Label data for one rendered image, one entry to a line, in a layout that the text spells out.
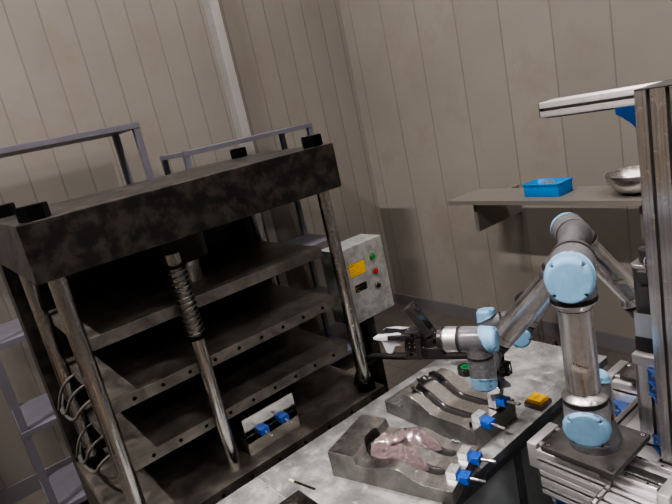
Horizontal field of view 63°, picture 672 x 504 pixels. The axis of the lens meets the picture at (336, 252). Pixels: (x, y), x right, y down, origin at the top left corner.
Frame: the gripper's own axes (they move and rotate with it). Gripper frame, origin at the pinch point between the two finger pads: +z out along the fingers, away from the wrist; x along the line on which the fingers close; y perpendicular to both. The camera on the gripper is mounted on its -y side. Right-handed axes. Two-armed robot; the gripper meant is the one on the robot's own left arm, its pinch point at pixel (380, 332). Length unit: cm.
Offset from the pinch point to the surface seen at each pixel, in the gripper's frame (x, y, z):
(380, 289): 111, 12, 49
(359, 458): 19, 55, 25
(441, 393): 62, 47, 5
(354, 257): 96, -9, 54
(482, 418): 47, 49, -15
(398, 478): 14, 58, 8
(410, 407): 55, 51, 17
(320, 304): 68, 8, 61
